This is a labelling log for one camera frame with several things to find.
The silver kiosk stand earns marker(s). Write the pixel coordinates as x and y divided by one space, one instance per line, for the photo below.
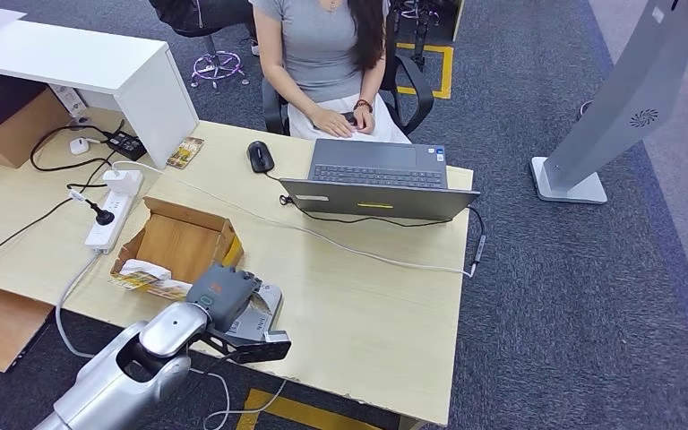
617 101

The grey card reader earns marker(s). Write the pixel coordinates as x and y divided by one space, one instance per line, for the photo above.
256 330

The white plug-in charger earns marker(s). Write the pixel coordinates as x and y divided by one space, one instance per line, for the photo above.
123 181

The open yellow cardboard box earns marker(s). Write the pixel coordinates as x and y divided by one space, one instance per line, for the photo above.
184 243

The grey laptop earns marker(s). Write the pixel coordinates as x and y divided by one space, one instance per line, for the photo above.
379 202

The small white device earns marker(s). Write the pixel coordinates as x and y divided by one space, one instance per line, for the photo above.
79 146

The white yellow key card stack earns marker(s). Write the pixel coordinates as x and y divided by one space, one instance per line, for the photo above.
142 279

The large brown cardboard box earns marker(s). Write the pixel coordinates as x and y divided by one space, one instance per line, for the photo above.
14 139

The person's left forearm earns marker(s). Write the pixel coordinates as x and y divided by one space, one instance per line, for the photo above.
372 83

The black power adapter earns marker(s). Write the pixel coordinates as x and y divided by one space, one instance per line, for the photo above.
127 146

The black office chair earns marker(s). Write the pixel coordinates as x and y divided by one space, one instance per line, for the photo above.
415 89

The person's left hand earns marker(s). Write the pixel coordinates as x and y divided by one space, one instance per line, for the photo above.
365 121

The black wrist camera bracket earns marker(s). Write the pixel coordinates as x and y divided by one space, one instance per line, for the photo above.
249 351

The chrome stool base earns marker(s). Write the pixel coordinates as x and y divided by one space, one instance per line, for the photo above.
216 64

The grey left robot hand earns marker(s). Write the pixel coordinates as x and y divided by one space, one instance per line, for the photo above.
219 294

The black equipment stand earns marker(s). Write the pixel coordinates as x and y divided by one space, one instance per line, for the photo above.
420 35

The black phone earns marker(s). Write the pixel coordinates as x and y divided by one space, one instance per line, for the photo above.
351 118

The white power strip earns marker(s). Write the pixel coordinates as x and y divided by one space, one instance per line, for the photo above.
109 230

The person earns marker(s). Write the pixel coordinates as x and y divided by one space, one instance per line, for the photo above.
201 15
320 47

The black power plug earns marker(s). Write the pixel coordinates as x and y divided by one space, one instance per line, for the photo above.
104 216

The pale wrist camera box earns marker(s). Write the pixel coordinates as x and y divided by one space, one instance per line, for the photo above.
277 337

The white cabinet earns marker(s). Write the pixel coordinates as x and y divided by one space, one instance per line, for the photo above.
83 59

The person's right forearm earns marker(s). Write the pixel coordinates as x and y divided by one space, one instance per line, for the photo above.
290 92

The brown patterned card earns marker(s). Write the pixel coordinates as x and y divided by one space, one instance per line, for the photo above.
185 152

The brown wooden board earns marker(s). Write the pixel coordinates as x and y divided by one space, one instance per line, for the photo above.
0 323

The white printed packet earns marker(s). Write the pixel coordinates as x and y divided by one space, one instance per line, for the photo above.
70 99

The black computer mouse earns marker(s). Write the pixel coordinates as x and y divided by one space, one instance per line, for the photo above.
260 157

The person's right hand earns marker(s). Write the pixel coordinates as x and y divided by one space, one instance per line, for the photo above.
332 123

